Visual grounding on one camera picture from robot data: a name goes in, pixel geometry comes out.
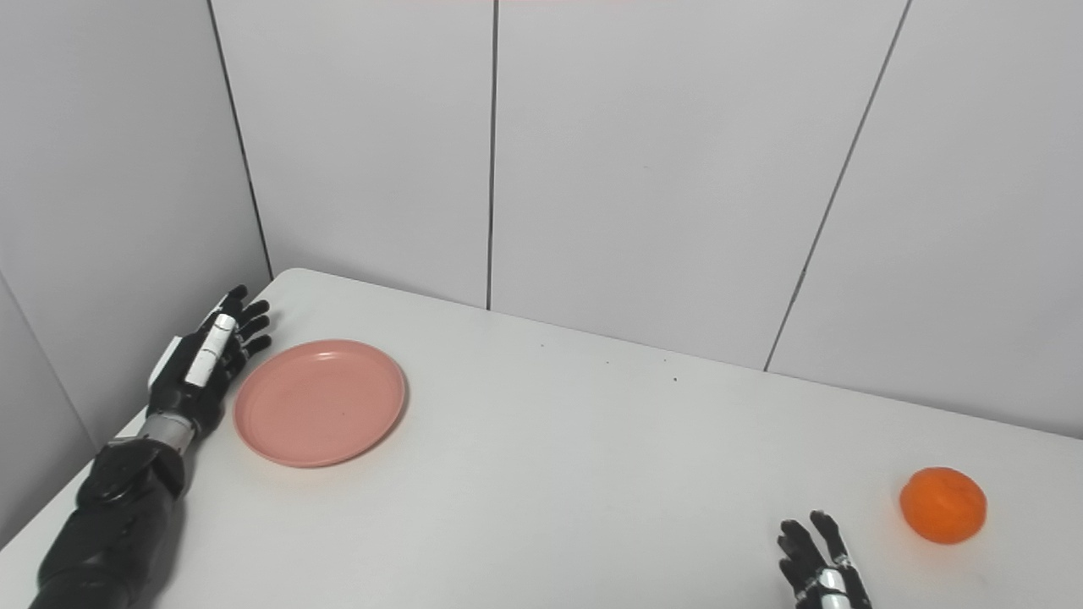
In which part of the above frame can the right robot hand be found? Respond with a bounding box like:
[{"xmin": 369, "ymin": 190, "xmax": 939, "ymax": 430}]
[{"xmin": 777, "ymin": 510, "xmax": 874, "ymax": 609}]

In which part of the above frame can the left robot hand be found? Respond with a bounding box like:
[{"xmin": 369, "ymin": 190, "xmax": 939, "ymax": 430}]
[{"xmin": 146, "ymin": 284, "xmax": 273, "ymax": 440}]

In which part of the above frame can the pink plate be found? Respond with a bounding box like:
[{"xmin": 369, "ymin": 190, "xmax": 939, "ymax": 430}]
[{"xmin": 234, "ymin": 339, "xmax": 407, "ymax": 469}]

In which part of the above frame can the orange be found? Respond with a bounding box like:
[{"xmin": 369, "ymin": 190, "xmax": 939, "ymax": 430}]
[{"xmin": 899, "ymin": 467, "xmax": 988, "ymax": 545}]

